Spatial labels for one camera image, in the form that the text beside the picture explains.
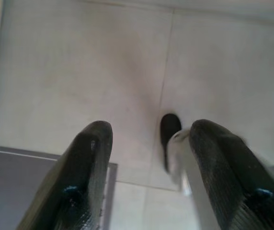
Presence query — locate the grey floor mat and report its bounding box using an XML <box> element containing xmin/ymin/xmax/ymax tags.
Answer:
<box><xmin>0</xmin><ymin>143</ymin><xmax>117</xmax><ymax>230</ymax></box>

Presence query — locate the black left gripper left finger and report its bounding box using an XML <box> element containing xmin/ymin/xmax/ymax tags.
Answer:
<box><xmin>16</xmin><ymin>120</ymin><xmax>114</xmax><ymax>230</ymax></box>

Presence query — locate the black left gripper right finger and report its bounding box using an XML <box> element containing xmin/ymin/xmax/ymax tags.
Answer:
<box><xmin>189</xmin><ymin>119</ymin><xmax>274</xmax><ymax>230</ymax></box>

